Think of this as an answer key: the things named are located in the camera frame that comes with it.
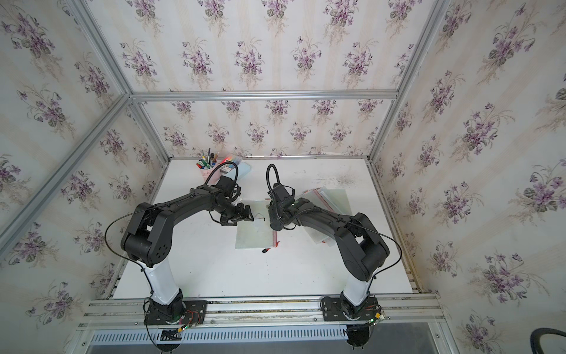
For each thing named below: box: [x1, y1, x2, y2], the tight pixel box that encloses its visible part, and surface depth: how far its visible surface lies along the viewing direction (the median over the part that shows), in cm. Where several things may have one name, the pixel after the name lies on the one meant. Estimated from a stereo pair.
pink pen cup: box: [196, 157, 222, 185], surface depth 103 cm
